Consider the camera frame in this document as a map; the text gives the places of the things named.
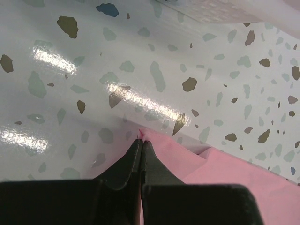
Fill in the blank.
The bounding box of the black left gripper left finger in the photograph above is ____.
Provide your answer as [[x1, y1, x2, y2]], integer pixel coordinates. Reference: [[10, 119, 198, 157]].
[[0, 139, 143, 225]]

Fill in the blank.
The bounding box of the pink t shirt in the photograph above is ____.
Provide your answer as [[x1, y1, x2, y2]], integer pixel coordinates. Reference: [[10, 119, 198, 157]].
[[139, 128, 300, 225]]

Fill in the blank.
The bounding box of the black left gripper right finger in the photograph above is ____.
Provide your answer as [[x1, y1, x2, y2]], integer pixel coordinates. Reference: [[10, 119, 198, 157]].
[[141, 141, 260, 225]]

